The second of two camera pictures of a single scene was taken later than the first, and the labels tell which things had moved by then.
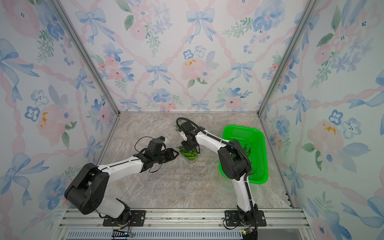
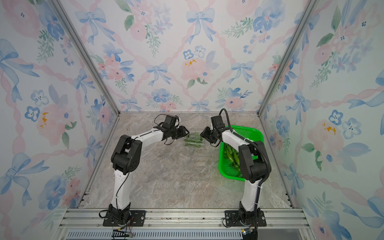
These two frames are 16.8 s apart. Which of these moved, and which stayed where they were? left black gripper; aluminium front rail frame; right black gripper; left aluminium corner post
Moved: left black gripper; right black gripper
Stayed: aluminium front rail frame; left aluminium corner post
